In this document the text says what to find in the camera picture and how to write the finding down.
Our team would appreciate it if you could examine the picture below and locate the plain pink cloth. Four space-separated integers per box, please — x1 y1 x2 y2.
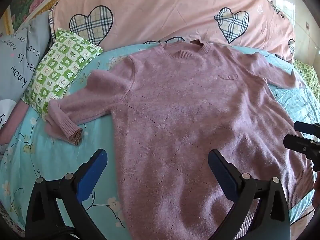
0 101 28 145

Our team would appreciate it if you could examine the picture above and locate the teal floral bedsheet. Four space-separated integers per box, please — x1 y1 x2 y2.
0 42 320 240

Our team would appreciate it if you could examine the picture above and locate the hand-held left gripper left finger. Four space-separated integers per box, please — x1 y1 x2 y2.
25 149 108 240

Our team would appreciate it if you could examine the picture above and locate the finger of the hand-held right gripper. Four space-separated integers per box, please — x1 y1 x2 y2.
283 134 320 172
294 121 320 137

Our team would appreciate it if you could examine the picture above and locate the green leaf-patterned pillow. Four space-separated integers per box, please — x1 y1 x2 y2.
294 59 320 98

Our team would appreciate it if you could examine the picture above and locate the pink quilt with plaid hearts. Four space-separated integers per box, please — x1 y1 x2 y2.
49 0 297 64

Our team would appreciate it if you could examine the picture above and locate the green checkered pillow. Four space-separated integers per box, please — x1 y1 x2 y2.
21 28 103 115

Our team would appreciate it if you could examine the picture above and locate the pink knitted sweater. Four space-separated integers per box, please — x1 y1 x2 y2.
45 39 316 240

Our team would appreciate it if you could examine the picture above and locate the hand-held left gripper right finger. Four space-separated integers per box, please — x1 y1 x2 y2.
208 149 292 240

